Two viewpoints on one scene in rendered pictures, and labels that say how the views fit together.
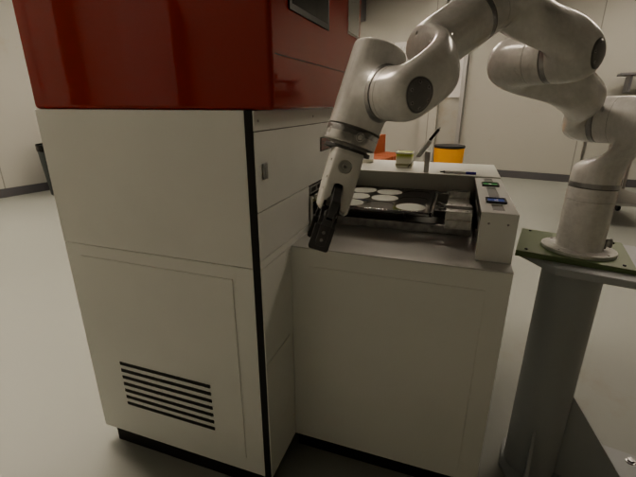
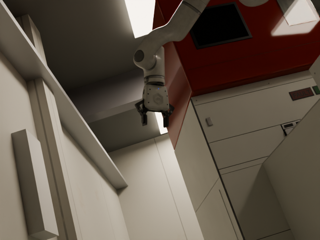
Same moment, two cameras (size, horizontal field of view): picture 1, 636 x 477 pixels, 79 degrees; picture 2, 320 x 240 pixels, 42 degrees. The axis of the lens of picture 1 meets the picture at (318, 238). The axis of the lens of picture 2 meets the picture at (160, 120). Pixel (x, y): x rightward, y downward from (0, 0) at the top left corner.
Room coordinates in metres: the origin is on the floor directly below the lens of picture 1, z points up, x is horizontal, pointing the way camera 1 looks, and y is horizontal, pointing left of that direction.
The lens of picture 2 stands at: (-0.15, -1.28, 0.39)
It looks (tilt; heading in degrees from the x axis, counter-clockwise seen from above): 23 degrees up; 58
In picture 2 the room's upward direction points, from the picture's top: 19 degrees counter-clockwise
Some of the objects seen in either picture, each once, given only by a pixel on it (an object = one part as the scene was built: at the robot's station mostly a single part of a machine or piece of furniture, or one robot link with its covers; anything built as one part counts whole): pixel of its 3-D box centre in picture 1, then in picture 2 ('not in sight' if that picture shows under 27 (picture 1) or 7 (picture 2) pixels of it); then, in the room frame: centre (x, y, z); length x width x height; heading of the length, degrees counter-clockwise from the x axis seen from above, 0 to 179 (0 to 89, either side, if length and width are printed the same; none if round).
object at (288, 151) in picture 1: (310, 170); (284, 115); (1.33, 0.02, 1.02); 0.81 x 0.03 x 0.40; 161
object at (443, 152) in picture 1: (447, 168); not in sight; (5.64, -1.87, 0.34); 0.43 x 0.43 x 0.68
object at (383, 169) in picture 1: (420, 183); not in sight; (1.77, -0.47, 0.89); 0.62 x 0.35 x 0.14; 71
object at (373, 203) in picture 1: (384, 198); not in sight; (1.43, -0.25, 0.90); 0.34 x 0.34 x 0.01; 71
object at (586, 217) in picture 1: (585, 219); not in sight; (1.07, -0.76, 0.92); 0.19 x 0.19 x 0.18
